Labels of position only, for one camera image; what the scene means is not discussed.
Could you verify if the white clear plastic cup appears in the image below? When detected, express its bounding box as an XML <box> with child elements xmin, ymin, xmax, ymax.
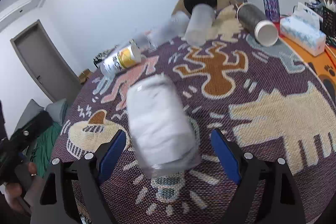
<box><xmin>126</xmin><ymin>75</ymin><xmax>201</xmax><ymax>178</ymax></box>

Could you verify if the frosted plastic cup far left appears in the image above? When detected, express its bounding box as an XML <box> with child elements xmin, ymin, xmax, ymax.
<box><xmin>133</xmin><ymin>32</ymin><xmax>156</xmax><ymax>52</ymax></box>

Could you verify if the frosted plastic cup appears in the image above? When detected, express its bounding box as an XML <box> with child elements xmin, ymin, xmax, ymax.
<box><xmin>147</xmin><ymin>11</ymin><xmax>190</xmax><ymax>48</ymax></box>
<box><xmin>185</xmin><ymin>3</ymin><xmax>215</xmax><ymax>47</ymax></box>
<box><xmin>133</xmin><ymin>32</ymin><xmax>156</xmax><ymax>52</ymax></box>

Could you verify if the grey paper coffee cup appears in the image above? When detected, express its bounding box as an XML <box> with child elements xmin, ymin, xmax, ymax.
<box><xmin>236</xmin><ymin>2</ymin><xmax>278</xmax><ymax>47</ymax></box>

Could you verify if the frosted plastic cup right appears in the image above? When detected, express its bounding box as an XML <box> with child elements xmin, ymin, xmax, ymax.
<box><xmin>185</xmin><ymin>3</ymin><xmax>215</xmax><ymax>47</ymax></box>

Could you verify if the person's left hand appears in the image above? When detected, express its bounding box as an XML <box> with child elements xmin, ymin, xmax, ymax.
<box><xmin>5</xmin><ymin>162</ymin><xmax>37</xmax><ymax>214</ymax></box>

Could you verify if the patterned woven table cloth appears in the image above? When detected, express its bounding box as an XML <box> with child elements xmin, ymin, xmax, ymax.
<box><xmin>52</xmin><ymin>6</ymin><xmax>335</xmax><ymax>223</ymax></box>

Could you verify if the cardboard box on floor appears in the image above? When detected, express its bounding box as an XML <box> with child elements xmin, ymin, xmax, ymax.
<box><xmin>78</xmin><ymin>69</ymin><xmax>92</xmax><ymax>85</ymax></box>

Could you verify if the white tissue box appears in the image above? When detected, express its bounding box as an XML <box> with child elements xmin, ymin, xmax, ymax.
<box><xmin>280</xmin><ymin>2</ymin><xmax>326</xmax><ymax>56</ymax></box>

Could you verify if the blue soda can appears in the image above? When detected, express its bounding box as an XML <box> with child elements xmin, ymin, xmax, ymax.
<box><xmin>263</xmin><ymin>0</ymin><xmax>280</xmax><ymax>23</ymax></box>

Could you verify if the black cutlery holder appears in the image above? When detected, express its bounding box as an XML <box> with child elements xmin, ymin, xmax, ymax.
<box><xmin>322</xmin><ymin>1</ymin><xmax>336</xmax><ymax>38</ymax></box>

